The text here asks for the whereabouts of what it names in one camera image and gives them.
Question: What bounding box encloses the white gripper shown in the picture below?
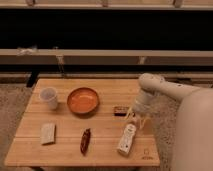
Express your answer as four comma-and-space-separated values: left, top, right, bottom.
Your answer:
125, 91, 154, 130

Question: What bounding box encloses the white labelled plastic bottle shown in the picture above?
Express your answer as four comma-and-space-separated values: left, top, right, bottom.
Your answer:
117, 123, 137, 156

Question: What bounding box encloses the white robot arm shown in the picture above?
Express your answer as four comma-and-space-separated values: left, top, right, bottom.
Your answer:
131, 73, 213, 171

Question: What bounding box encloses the brown chocolate bar box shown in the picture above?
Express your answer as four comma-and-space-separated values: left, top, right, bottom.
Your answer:
114, 106, 130, 116

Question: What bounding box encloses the orange bowl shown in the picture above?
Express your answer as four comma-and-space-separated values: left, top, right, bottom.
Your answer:
67, 87, 99, 116

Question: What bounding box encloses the wooden table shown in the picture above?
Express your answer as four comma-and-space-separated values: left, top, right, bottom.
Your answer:
5, 79, 160, 167

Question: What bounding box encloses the white plastic cup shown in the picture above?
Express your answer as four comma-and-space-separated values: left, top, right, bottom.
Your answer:
39, 87, 58, 110

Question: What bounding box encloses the long wooden bench rail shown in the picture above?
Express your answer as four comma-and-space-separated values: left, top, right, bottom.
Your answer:
0, 48, 213, 66

